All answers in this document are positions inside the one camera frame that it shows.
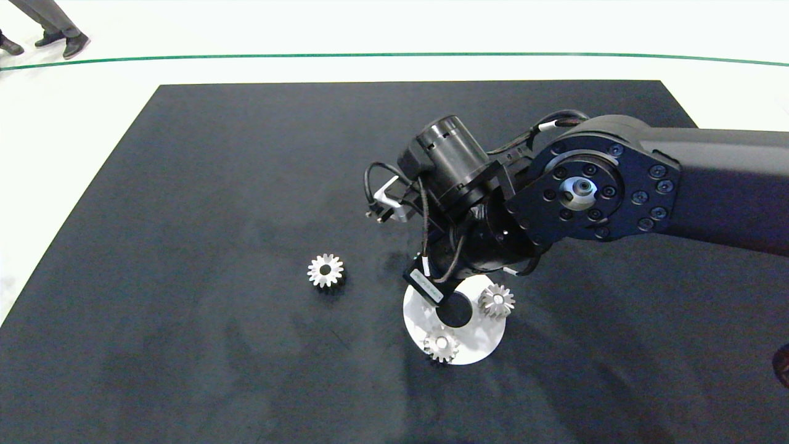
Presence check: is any round white plate with pins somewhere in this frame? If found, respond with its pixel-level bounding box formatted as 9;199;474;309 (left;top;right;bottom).
403;274;507;366

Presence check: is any large steel gear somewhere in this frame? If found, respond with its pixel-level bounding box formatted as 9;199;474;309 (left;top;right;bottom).
307;253;346;289

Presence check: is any black cable loop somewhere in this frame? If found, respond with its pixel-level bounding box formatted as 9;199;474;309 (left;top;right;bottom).
363;161;426;218

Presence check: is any small steel gear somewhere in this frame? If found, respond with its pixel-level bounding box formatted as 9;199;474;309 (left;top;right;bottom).
423;329;460;364
478;283;516;320

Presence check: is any green floor tape line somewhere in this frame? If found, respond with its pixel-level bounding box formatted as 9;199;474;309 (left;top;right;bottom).
0;52;789;72

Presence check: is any black cable with white tag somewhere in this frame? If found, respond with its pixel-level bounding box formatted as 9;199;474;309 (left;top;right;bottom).
418;178;433;278
487;109;591;156

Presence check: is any dark rectangular mat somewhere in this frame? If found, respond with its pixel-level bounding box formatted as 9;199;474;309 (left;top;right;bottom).
0;80;789;444

